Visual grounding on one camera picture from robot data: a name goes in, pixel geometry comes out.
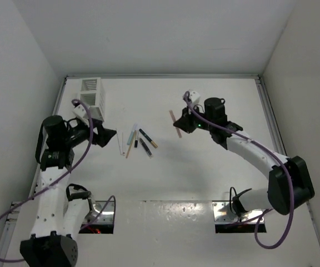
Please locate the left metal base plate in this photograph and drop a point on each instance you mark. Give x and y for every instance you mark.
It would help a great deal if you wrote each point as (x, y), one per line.
(101, 213)

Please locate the white slatted organizer box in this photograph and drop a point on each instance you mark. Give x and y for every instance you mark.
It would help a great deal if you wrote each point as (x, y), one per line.
(92, 93)

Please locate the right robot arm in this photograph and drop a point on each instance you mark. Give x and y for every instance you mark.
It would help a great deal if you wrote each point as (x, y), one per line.
(289, 181)

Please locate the pink makeup pencil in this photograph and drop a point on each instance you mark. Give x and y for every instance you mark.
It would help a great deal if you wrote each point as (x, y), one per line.
(174, 120)

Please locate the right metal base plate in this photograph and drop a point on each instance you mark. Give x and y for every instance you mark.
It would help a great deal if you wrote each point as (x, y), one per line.
(224, 216)

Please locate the thin white applicator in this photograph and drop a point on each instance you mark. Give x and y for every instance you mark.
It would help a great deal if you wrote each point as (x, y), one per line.
(123, 145)

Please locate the clear tube black cap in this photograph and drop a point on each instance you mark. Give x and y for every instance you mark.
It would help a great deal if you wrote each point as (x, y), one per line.
(135, 139)

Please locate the light blue makeup stick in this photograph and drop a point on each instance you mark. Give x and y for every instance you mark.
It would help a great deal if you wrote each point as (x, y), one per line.
(131, 134)

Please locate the dark green gold-tipped pen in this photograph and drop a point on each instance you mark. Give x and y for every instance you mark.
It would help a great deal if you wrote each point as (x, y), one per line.
(148, 138)

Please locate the metal base plate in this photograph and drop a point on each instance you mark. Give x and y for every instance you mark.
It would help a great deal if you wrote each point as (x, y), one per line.
(224, 216)
(101, 213)

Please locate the gold makeup pencil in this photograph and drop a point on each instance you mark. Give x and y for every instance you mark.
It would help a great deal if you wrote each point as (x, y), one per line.
(131, 144)

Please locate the black concealer stick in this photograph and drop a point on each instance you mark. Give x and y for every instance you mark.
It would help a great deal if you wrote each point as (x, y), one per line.
(146, 148)

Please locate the thin white stick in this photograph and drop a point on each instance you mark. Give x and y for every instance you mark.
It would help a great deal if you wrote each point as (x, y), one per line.
(119, 145)

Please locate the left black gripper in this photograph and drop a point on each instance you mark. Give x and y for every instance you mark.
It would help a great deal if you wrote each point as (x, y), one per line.
(103, 134)

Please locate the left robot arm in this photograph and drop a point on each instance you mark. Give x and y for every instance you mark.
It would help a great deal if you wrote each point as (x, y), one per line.
(60, 214)

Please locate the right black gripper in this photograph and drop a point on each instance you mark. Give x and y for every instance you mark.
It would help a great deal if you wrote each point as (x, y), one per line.
(184, 122)

